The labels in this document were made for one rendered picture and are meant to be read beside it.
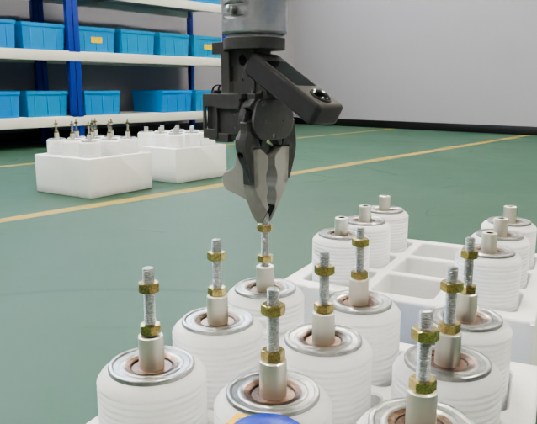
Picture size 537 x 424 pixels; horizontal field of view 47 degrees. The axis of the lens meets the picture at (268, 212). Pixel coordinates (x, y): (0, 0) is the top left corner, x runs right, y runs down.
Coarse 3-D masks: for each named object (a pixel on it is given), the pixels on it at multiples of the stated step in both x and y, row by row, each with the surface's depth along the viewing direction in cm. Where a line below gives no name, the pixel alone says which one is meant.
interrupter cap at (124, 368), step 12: (168, 348) 58; (180, 348) 58; (120, 360) 55; (132, 360) 56; (168, 360) 56; (180, 360) 55; (192, 360) 55; (108, 372) 53; (120, 372) 53; (132, 372) 53; (144, 372) 54; (156, 372) 54; (168, 372) 53; (180, 372) 53; (132, 384) 51; (144, 384) 51; (156, 384) 51
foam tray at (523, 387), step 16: (400, 352) 75; (512, 368) 70; (528, 368) 70; (512, 384) 67; (528, 384) 66; (384, 400) 63; (512, 400) 63; (528, 400) 63; (96, 416) 60; (208, 416) 60; (512, 416) 60; (528, 416) 60
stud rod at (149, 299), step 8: (144, 272) 53; (152, 272) 53; (144, 280) 53; (152, 280) 53; (144, 296) 53; (152, 296) 53; (144, 304) 53; (152, 304) 53; (144, 312) 54; (152, 312) 53; (144, 320) 54; (152, 320) 54; (152, 336) 54
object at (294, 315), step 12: (228, 300) 74; (240, 300) 73; (252, 300) 72; (264, 300) 72; (288, 300) 72; (300, 300) 74; (252, 312) 72; (288, 312) 72; (300, 312) 74; (264, 324) 72; (288, 324) 73; (300, 324) 74; (264, 336) 72
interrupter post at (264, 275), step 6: (258, 264) 76; (270, 264) 76; (258, 270) 74; (264, 270) 74; (270, 270) 74; (258, 276) 75; (264, 276) 74; (270, 276) 74; (258, 282) 75; (264, 282) 74; (270, 282) 75; (258, 288) 75; (264, 288) 75
